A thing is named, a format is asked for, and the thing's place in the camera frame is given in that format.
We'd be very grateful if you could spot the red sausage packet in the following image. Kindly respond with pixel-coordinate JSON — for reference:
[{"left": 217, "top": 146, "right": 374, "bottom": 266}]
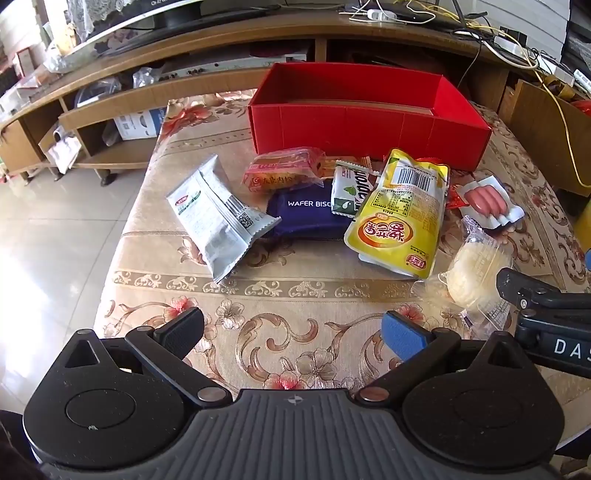
[{"left": 449, "top": 174, "right": 526, "bottom": 232}]

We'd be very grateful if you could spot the wooden television stand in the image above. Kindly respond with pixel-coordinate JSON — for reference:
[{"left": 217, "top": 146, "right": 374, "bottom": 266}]
[{"left": 0, "top": 0, "right": 591, "bottom": 185}]

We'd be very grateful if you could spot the yellow cable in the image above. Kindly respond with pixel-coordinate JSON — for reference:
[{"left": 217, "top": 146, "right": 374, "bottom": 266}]
[{"left": 434, "top": 4, "right": 591, "bottom": 199}]

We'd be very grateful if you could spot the round pastry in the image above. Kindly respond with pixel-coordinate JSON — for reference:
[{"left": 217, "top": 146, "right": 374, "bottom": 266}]
[{"left": 425, "top": 216, "right": 520, "bottom": 324}]

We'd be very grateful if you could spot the red cardboard box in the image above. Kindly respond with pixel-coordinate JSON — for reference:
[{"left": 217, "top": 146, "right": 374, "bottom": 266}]
[{"left": 247, "top": 62, "right": 492, "bottom": 171}]

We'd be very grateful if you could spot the silver audio device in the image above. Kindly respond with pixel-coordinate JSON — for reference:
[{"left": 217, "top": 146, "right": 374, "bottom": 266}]
[{"left": 161, "top": 55, "right": 308, "bottom": 86}]

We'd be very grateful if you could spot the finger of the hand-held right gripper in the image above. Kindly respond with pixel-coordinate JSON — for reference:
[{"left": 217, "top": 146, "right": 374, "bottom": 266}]
[{"left": 496, "top": 268, "right": 591, "bottom": 312}]

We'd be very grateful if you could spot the black television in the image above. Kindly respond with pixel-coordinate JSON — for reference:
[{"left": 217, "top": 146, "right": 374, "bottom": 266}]
[{"left": 60, "top": 0, "right": 287, "bottom": 51}]

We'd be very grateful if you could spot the white blue carton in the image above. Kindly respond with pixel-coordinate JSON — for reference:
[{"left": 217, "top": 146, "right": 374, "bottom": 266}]
[{"left": 113, "top": 108, "right": 168, "bottom": 140}]

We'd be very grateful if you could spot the silver snack packet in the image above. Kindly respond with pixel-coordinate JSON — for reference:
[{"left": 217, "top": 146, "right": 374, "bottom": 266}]
[{"left": 166, "top": 154, "right": 282, "bottom": 283}]

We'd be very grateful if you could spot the red bread packet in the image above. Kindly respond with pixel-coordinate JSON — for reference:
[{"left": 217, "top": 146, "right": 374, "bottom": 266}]
[{"left": 243, "top": 147, "right": 326, "bottom": 197}]

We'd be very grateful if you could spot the orange snack packet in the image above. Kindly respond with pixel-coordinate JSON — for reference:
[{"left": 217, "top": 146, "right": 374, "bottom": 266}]
[{"left": 321, "top": 156, "right": 372, "bottom": 178}]

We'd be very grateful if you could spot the black cable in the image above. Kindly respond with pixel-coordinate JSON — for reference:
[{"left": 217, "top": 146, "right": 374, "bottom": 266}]
[{"left": 455, "top": 39, "right": 485, "bottom": 97}]

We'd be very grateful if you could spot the yellow snack pouch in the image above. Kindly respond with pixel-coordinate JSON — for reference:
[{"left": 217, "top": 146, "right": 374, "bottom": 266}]
[{"left": 344, "top": 148, "right": 450, "bottom": 280}]

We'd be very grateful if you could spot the green white wafer packet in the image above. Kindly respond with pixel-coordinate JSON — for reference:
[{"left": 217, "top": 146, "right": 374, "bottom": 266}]
[{"left": 330, "top": 159, "right": 384, "bottom": 217}]

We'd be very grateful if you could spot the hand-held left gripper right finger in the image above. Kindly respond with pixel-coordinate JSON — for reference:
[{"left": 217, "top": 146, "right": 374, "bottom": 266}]
[{"left": 357, "top": 311, "right": 533, "bottom": 408}]

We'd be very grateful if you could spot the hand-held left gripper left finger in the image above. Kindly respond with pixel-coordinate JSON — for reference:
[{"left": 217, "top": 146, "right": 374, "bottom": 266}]
[{"left": 65, "top": 308, "right": 232, "bottom": 409}]

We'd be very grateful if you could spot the navy wafer biscuit packet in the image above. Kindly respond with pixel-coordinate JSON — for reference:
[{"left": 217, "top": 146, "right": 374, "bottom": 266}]
[{"left": 263, "top": 180, "right": 358, "bottom": 241}]

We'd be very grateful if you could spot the white power strip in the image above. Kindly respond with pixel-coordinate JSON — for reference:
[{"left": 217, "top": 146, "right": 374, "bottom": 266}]
[{"left": 494, "top": 34, "right": 575, "bottom": 79}]

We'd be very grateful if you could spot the white lace cloth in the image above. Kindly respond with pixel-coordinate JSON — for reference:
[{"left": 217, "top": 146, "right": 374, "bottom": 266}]
[{"left": 67, "top": 0, "right": 160, "bottom": 24}]

